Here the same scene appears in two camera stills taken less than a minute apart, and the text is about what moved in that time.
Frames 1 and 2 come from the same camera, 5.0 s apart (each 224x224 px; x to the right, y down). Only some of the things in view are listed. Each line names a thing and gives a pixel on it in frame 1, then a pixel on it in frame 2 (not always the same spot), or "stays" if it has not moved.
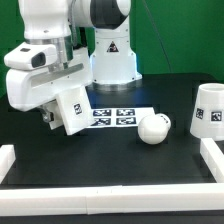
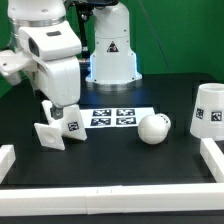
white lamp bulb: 154,128 stays
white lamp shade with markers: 207,121 stays
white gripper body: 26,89 to 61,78
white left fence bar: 7,159 stays
